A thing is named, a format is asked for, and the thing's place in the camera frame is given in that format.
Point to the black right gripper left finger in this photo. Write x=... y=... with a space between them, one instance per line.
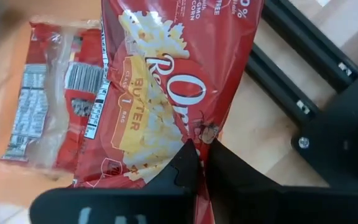
x=166 y=205

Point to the red popcorn bag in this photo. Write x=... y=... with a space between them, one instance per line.
x=42 y=102
x=172 y=77

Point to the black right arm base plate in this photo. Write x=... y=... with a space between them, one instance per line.
x=346 y=130

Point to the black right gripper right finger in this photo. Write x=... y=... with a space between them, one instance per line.
x=259 y=205

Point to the black frame rail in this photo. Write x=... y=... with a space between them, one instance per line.
x=309 y=37
x=278 y=84

